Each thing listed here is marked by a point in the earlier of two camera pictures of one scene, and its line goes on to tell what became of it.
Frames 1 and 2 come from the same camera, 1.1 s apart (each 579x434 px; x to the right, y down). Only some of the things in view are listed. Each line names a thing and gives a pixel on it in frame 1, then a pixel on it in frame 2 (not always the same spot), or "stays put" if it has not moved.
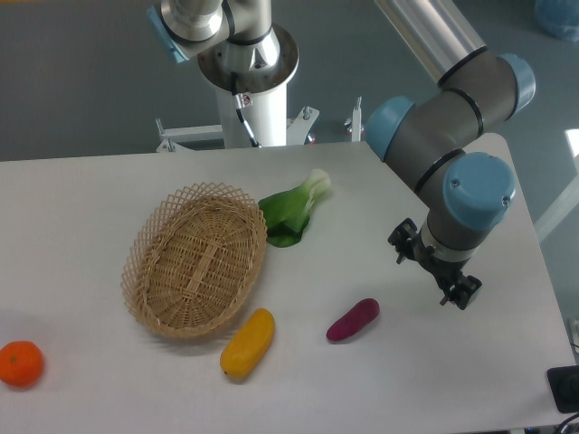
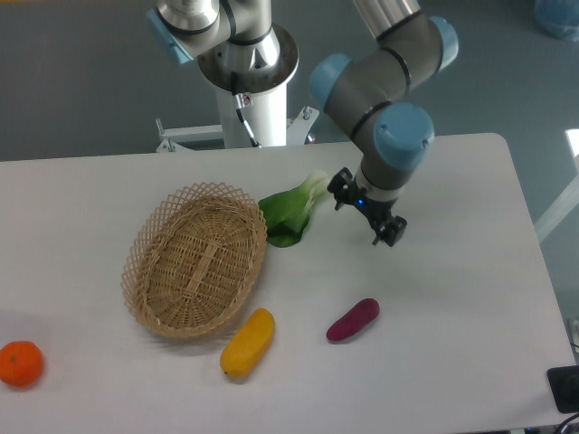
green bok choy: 287,212 stays put
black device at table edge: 564,384 stays put
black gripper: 463,287 → 346,190
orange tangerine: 21,363 stays put
